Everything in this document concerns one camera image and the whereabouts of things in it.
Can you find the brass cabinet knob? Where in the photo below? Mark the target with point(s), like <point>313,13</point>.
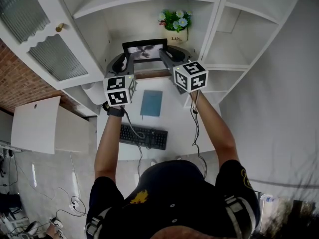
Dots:
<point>59,27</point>

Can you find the black picture frame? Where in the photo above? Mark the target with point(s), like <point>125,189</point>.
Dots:
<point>144,51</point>

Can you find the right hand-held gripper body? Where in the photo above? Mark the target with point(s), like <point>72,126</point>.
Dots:
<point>190,76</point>

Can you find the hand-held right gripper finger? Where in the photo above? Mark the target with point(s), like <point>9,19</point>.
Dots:
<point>180,53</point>
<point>167,58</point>

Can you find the white desk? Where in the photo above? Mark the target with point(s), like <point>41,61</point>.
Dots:
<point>174,113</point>

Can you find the white shelf compartment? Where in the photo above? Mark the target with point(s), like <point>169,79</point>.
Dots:
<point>134,24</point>

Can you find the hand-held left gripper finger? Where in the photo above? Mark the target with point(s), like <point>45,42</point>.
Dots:
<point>130,66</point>
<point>112,65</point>

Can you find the black keyboard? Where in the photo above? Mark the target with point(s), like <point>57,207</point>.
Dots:
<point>154,138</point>

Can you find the white power strip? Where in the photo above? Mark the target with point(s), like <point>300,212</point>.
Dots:
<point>74,205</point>

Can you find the clear plastic bottle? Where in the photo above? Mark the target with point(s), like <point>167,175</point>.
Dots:
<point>268,198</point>

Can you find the white pot of blue flowers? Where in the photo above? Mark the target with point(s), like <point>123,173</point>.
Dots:
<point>175,34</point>

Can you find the grey metal table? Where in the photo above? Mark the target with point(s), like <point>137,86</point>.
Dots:
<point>10,147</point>

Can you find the white side cabinet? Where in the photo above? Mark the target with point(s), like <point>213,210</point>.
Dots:
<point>35,126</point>

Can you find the person's left shoe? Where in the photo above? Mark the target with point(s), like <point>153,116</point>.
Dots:
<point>154,162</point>

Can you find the white open shelf unit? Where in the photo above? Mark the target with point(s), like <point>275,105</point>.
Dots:
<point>236,34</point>

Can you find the person's black shirt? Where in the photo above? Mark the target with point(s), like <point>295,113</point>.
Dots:
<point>174,195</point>

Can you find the person's right forearm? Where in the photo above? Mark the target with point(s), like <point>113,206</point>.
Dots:
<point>216,133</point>

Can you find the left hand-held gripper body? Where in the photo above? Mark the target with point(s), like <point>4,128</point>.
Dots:
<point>117,91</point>

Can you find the teal notebook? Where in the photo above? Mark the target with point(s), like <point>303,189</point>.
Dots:
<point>151,103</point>

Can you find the white table lamp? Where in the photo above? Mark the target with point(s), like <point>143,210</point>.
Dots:
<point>93,93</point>

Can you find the person's left forearm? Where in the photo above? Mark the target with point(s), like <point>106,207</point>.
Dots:
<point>107,148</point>

